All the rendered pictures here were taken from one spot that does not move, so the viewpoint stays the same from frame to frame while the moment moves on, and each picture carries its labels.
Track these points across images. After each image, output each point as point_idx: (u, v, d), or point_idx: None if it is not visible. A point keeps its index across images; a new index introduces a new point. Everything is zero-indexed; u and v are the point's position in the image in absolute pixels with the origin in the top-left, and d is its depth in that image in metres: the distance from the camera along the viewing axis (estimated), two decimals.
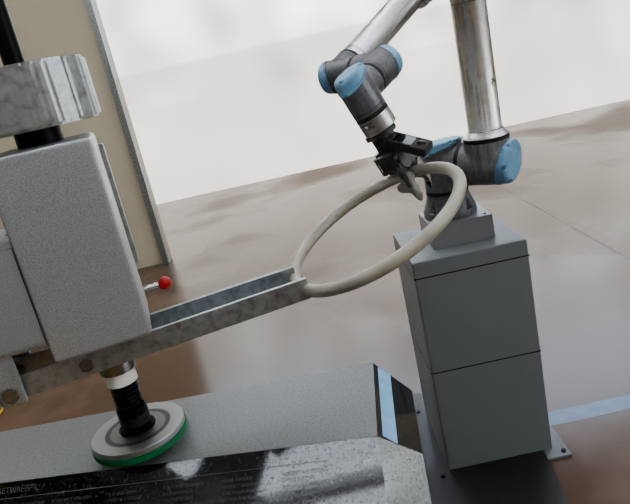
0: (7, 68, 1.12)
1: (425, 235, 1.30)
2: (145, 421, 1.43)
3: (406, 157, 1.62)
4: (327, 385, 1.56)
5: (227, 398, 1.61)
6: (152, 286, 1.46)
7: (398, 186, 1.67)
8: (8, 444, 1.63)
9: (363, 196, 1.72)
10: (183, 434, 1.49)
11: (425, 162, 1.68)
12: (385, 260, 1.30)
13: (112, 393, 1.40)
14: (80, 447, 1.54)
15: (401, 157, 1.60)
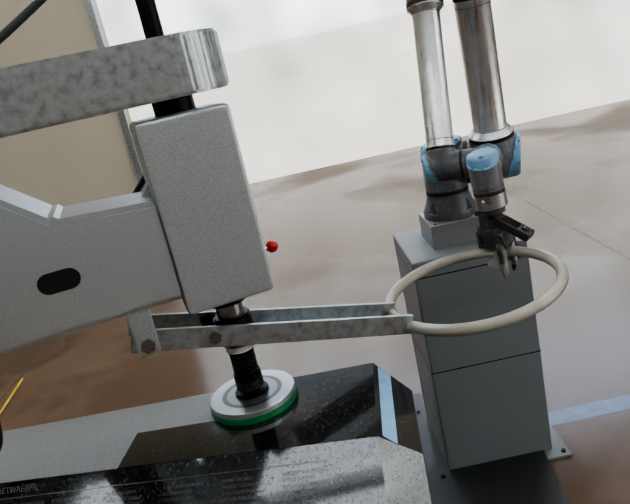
0: (161, 38, 1.22)
1: (537, 305, 1.49)
2: (261, 385, 1.54)
3: (506, 237, 1.84)
4: (327, 385, 1.56)
5: None
6: None
7: (489, 260, 1.87)
8: (8, 444, 1.63)
9: (454, 260, 1.91)
10: (183, 434, 1.49)
11: None
12: (499, 317, 1.48)
13: (232, 358, 1.51)
14: (80, 447, 1.54)
15: (503, 236, 1.82)
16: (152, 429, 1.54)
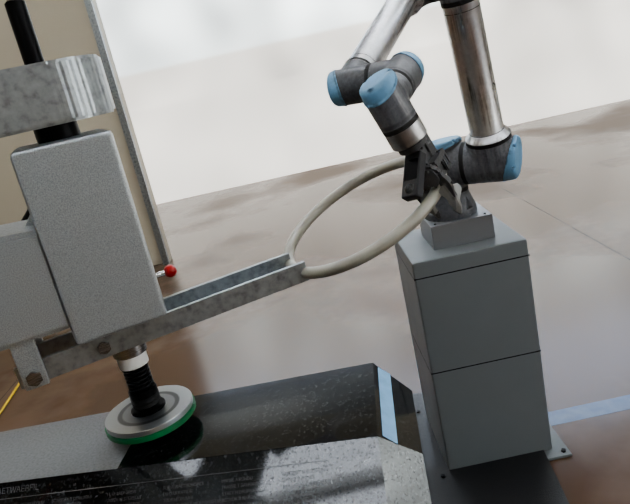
0: (35, 66, 1.20)
1: (415, 216, 1.44)
2: (157, 401, 1.51)
3: None
4: (327, 385, 1.56)
5: (227, 398, 1.61)
6: (159, 274, 1.54)
7: None
8: (8, 444, 1.63)
9: (346, 189, 1.85)
10: (183, 434, 1.49)
11: (454, 193, 1.47)
12: (381, 240, 1.44)
13: (125, 375, 1.48)
14: (80, 447, 1.54)
15: None
16: None
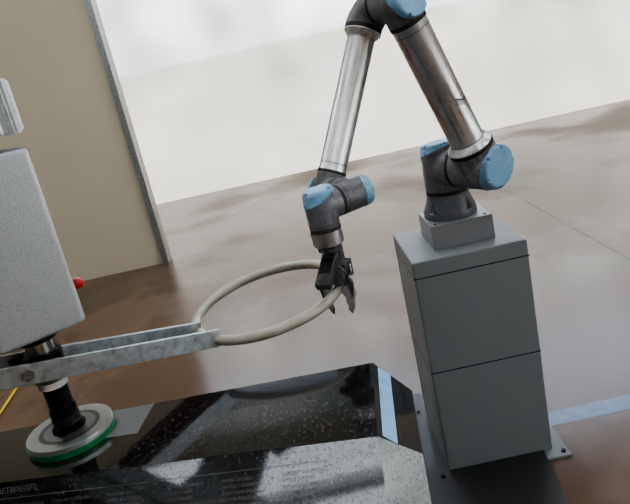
0: None
1: (322, 305, 1.75)
2: (78, 418, 1.58)
3: None
4: (327, 385, 1.56)
5: (227, 398, 1.61)
6: None
7: None
8: (8, 444, 1.63)
9: (250, 279, 2.12)
10: (183, 434, 1.49)
11: (353, 293, 1.82)
12: (293, 319, 1.71)
13: (46, 396, 1.54)
14: None
15: None
16: (152, 429, 1.54)
